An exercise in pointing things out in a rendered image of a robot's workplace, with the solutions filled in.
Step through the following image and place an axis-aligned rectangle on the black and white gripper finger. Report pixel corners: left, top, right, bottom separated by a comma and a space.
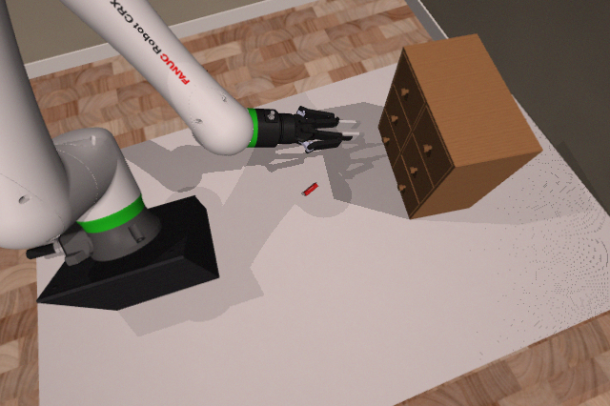
298, 127, 365, 153
296, 106, 361, 129

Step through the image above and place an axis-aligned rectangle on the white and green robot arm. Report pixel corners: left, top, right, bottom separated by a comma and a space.
0, 0, 281, 266

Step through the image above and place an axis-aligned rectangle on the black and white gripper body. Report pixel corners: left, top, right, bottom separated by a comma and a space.
278, 113, 314, 145

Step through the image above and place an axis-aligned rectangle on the red cylinder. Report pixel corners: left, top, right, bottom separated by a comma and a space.
304, 182, 319, 196

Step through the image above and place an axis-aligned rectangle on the brown wooden chest of drawers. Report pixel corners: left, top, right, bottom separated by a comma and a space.
378, 33, 543, 219

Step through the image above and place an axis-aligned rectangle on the brown wooden drawer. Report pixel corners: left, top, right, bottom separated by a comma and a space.
414, 107, 453, 186
386, 84, 412, 150
379, 110, 401, 167
393, 155, 420, 216
394, 52, 425, 127
403, 134, 434, 203

